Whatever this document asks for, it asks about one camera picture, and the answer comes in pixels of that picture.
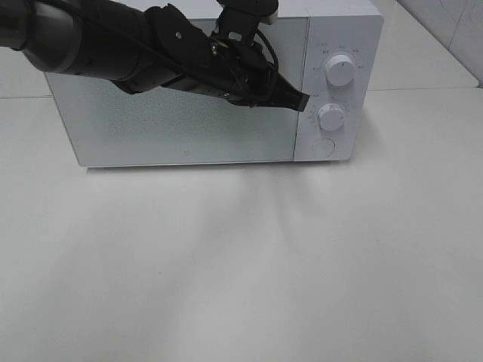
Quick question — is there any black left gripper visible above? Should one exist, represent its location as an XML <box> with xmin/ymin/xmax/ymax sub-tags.
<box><xmin>158</xmin><ymin>33</ymin><xmax>310</xmax><ymax>112</ymax></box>

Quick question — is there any white timer knob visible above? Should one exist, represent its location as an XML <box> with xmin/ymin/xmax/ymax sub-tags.
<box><xmin>317</xmin><ymin>103</ymin><xmax>346</xmax><ymax>131</ymax></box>

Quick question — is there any round white door button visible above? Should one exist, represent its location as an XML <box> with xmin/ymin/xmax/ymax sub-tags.
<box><xmin>312</xmin><ymin>138</ymin><xmax>335</xmax><ymax>158</ymax></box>

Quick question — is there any white microwave door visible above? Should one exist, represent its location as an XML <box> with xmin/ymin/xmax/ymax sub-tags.
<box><xmin>46</xmin><ymin>73</ymin><xmax>298</xmax><ymax>167</ymax></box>

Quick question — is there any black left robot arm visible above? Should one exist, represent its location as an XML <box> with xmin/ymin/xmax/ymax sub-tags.
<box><xmin>1</xmin><ymin>1</ymin><xmax>309</xmax><ymax>112</ymax></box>

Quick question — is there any upper white power knob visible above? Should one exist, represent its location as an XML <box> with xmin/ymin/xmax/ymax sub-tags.
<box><xmin>325</xmin><ymin>54</ymin><xmax>355</xmax><ymax>87</ymax></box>

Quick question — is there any white microwave oven body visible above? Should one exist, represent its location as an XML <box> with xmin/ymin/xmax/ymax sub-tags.
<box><xmin>43</xmin><ymin>0</ymin><xmax>386</xmax><ymax>175</ymax></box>

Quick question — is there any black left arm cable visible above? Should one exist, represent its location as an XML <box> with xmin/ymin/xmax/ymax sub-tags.
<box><xmin>56</xmin><ymin>0</ymin><xmax>282</xmax><ymax>110</ymax></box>

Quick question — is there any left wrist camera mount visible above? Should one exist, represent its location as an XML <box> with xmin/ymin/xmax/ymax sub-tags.
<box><xmin>212</xmin><ymin>0</ymin><xmax>278</xmax><ymax>46</ymax></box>

